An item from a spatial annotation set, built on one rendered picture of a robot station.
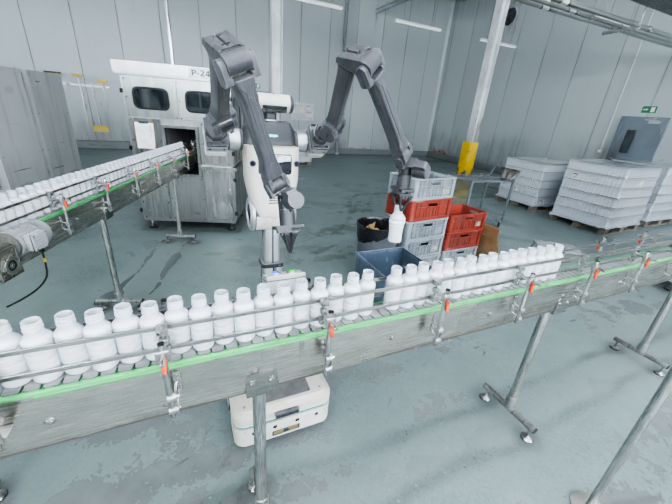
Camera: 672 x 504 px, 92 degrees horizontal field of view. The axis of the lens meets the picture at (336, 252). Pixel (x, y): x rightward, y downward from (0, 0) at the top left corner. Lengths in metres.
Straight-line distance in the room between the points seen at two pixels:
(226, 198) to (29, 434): 3.81
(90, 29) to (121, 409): 12.42
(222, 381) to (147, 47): 12.26
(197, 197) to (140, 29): 8.82
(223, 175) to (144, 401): 3.74
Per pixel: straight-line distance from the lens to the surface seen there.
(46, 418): 1.14
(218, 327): 1.01
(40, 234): 2.10
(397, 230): 1.45
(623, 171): 7.26
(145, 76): 4.75
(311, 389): 1.92
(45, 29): 13.28
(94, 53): 13.04
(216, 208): 4.71
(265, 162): 1.10
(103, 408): 1.11
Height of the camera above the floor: 1.65
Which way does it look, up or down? 23 degrees down
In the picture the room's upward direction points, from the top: 5 degrees clockwise
